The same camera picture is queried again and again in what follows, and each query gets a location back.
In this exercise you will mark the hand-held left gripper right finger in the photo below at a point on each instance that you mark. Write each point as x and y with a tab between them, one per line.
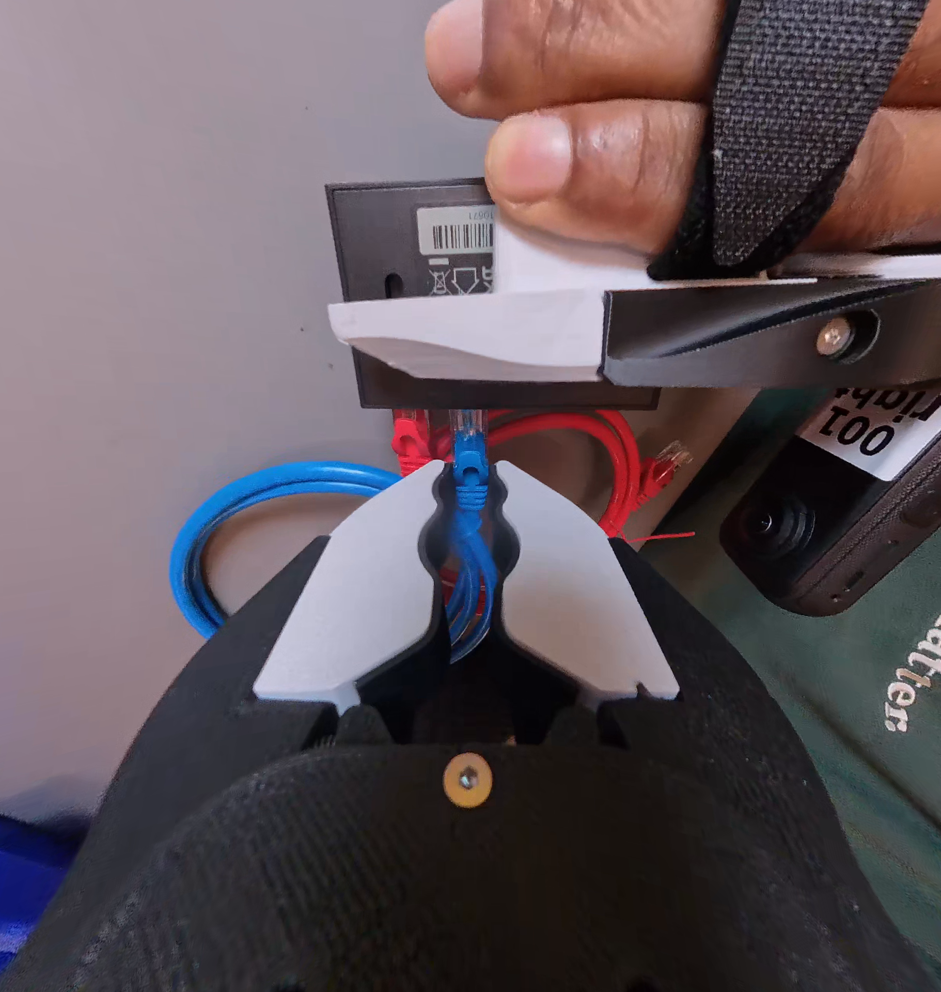
579	597

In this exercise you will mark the blue plastic bin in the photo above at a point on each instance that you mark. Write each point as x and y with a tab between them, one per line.
21	891

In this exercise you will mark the black network switch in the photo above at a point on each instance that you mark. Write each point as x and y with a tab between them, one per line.
377	248

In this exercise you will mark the black camera with label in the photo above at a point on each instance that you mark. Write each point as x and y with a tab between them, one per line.
827	775

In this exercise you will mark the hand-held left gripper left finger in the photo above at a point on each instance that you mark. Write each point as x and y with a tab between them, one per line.
362	597

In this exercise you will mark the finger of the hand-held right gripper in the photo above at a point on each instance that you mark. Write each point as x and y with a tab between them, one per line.
478	333

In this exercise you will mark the person's right hand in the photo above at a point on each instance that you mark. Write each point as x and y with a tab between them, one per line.
594	77

